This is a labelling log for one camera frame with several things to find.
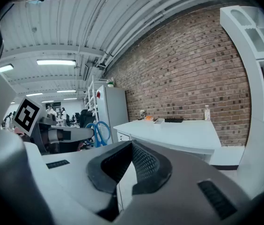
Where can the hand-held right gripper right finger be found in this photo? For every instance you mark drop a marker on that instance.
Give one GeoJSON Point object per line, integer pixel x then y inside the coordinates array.
{"type": "Point", "coordinates": [192, 196]}

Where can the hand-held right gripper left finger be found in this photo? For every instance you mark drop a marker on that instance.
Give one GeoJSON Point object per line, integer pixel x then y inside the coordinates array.
{"type": "Point", "coordinates": [75, 172]}

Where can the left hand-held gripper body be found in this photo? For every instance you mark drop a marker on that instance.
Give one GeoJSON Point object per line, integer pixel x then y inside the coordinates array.
{"type": "Point", "coordinates": [26, 116]}

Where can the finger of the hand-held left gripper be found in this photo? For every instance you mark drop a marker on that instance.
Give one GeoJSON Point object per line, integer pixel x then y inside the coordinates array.
{"type": "Point", "coordinates": [78, 134]}
{"type": "Point", "coordinates": [68, 146]}

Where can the white desk organizer box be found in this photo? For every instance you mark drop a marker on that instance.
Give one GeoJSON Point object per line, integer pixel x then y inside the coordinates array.
{"type": "Point", "coordinates": [159, 121]}

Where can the black office chair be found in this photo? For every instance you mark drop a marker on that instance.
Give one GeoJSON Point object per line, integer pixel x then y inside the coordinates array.
{"type": "Point", "coordinates": [72, 118]}
{"type": "Point", "coordinates": [86, 118]}

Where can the ceiling light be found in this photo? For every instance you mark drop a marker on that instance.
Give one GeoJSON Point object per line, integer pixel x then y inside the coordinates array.
{"type": "Point", "coordinates": [66, 91]}
{"type": "Point", "coordinates": [5, 68]}
{"type": "Point", "coordinates": [56, 62]}
{"type": "Point", "coordinates": [34, 94]}
{"type": "Point", "coordinates": [47, 101]}
{"type": "Point", "coordinates": [70, 99]}

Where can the white metal rack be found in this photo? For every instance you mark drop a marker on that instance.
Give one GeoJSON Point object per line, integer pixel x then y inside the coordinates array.
{"type": "Point", "coordinates": [90, 97]}

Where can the tall white cabinet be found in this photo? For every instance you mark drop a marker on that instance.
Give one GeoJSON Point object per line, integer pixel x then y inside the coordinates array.
{"type": "Point", "coordinates": [115, 111]}

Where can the orange packet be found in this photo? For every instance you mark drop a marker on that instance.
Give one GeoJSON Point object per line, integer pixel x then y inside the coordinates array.
{"type": "Point", "coordinates": [149, 118]}

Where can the white side cabinet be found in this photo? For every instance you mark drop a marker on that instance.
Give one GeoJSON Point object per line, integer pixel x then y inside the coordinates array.
{"type": "Point", "coordinates": [260, 158]}

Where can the black keyboard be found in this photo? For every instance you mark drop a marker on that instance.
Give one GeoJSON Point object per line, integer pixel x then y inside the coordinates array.
{"type": "Point", "coordinates": [173, 120]}

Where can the white bottle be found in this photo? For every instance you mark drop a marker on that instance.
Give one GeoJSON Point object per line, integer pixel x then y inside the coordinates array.
{"type": "Point", "coordinates": [207, 114]}

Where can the white shelf unit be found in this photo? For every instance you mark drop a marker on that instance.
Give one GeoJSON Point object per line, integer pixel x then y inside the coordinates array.
{"type": "Point", "coordinates": [244, 55]}

